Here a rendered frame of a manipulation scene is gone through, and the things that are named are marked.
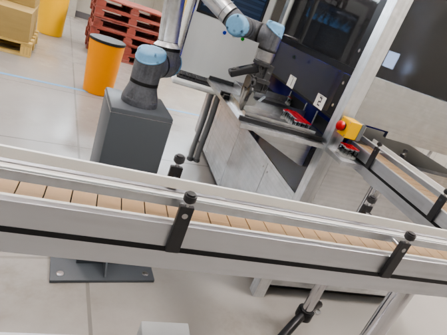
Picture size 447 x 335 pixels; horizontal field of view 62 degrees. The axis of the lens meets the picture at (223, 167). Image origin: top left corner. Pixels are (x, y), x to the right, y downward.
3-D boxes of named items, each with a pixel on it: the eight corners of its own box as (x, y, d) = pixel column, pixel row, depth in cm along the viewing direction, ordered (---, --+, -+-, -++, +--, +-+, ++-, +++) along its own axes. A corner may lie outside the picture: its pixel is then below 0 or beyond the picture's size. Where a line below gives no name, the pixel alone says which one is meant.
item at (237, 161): (279, 158, 405) (312, 81, 371) (398, 308, 228) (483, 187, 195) (191, 137, 370) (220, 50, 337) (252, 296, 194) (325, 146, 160)
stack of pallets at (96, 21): (85, 54, 525) (96, -5, 495) (81, 42, 584) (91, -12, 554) (159, 72, 578) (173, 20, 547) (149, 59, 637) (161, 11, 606)
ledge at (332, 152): (350, 157, 165) (352, 153, 164) (366, 171, 154) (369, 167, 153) (324, 151, 160) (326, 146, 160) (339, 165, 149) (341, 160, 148)
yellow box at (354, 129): (349, 135, 158) (357, 119, 155) (358, 141, 151) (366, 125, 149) (334, 130, 155) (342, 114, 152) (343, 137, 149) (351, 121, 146)
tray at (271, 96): (285, 102, 220) (287, 96, 218) (302, 117, 197) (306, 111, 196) (232, 86, 208) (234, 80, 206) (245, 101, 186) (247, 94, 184)
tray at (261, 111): (291, 117, 186) (293, 111, 185) (312, 138, 164) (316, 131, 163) (228, 100, 175) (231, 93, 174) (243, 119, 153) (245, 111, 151)
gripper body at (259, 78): (265, 96, 152) (276, 67, 147) (246, 90, 149) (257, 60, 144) (259, 90, 159) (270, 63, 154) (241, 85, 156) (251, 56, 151)
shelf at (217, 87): (281, 102, 225) (282, 99, 224) (337, 152, 165) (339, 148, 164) (206, 80, 208) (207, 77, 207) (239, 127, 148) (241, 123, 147)
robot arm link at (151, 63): (124, 75, 149) (132, 41, 143) (141, 73, 161) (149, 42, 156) (149, 86, 146) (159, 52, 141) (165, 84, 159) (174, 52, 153)
